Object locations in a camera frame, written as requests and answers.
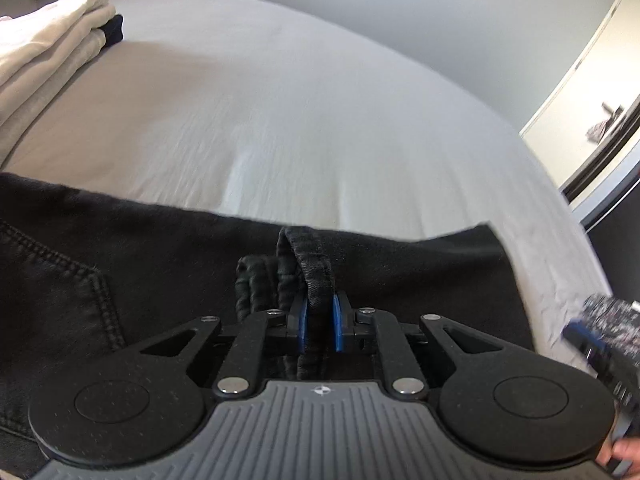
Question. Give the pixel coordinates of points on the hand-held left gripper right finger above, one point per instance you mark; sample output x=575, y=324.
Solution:
x=338, y=325

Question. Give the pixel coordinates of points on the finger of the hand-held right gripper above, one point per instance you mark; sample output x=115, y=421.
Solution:
x=582, y=334

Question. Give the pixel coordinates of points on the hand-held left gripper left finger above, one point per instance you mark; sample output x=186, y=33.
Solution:
x=301, y=322

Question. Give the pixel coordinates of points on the black jeans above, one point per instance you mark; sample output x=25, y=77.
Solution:
x=150, y=260

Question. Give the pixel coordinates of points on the person's right hand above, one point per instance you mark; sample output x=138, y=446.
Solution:
x=625, y=452

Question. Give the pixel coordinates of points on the dark floral garment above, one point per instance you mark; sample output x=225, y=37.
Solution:
x=614, y=310

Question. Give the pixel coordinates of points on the bed with grey sheet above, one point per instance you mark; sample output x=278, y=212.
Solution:
x=280, y=110

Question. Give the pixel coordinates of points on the light grey folded garment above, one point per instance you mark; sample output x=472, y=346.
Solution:
x=55, y=75

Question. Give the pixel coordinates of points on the navy folded cloth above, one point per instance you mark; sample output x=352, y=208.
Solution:
x=114, y=27

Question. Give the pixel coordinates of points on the white folded garment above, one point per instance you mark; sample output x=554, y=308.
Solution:
x=45, y=35

